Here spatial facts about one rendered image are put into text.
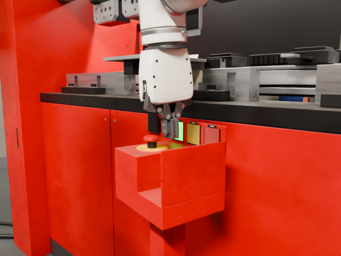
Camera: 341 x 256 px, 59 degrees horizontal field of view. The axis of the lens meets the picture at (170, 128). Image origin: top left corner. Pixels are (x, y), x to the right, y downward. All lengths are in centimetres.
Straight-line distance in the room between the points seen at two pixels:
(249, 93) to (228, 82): 8
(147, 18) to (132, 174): 31
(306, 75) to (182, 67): 59
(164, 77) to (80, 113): 80
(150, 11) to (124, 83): 73
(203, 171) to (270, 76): 61
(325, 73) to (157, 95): 43
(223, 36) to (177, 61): 103
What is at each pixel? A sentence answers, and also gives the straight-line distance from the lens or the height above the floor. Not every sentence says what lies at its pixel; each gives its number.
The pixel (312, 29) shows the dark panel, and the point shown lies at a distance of 139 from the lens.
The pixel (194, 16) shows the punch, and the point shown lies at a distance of 104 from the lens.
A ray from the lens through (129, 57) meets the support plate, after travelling 83.
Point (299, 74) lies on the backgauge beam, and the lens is 109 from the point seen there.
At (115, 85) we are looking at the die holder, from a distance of 130.
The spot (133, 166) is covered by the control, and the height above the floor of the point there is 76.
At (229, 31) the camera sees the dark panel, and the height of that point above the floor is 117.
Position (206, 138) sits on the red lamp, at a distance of 66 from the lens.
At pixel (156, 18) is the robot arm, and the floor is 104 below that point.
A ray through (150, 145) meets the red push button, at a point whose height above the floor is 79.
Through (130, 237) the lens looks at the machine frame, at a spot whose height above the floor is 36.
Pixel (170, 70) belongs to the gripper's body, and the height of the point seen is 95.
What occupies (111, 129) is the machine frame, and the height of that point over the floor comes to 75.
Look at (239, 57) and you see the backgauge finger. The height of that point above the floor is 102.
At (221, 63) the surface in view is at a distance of 95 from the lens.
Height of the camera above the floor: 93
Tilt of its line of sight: 9 degrees down
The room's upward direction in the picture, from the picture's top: straight up
